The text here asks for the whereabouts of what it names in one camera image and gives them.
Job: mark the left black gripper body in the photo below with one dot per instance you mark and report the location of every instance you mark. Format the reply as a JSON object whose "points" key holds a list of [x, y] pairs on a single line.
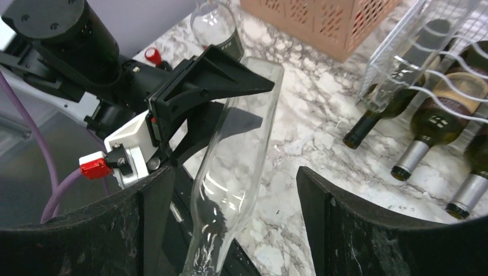
{"points": [[168, 107]]}

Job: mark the small red-capped bottle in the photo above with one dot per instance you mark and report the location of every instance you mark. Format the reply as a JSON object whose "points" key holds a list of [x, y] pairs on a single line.
{"points": [[153, 56]]}

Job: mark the peach plastic crate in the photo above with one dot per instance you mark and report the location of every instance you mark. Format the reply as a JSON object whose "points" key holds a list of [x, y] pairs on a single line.
{"points": [[336, 28]]}

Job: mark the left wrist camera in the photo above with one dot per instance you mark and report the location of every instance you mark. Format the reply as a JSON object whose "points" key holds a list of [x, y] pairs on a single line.
{"points": [[128, 149]]}

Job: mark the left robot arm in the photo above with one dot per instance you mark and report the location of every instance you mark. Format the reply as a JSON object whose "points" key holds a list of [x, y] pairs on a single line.
{"points": [[65, 50]]}

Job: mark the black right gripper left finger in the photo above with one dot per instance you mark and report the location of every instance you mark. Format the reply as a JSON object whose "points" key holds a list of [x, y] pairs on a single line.
{"points": [[118, 235]]}

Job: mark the green Primitivo wine bottle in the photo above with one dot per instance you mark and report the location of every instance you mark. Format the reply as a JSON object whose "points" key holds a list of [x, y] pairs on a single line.
{"points": [[475, 184]]}

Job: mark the green wine bottle silver neck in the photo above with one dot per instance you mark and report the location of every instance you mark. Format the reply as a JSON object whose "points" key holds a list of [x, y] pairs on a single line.
{"points": [[431, 125]]}

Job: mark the clear bottle silver cap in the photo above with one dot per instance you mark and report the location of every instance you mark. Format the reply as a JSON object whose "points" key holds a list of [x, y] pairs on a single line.
{"points": [[213, 23]]}

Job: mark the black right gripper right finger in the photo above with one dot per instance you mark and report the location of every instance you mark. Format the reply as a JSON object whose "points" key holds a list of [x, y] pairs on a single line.
{"points": [[349, 235]]}

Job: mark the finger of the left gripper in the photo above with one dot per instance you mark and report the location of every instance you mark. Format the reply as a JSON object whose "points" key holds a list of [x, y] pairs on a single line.
{"points": [[217, 75], [209, 119]]}

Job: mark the small clear glass bottle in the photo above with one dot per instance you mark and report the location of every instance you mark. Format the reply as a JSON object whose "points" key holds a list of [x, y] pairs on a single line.
{"points": [[226, 186]]}

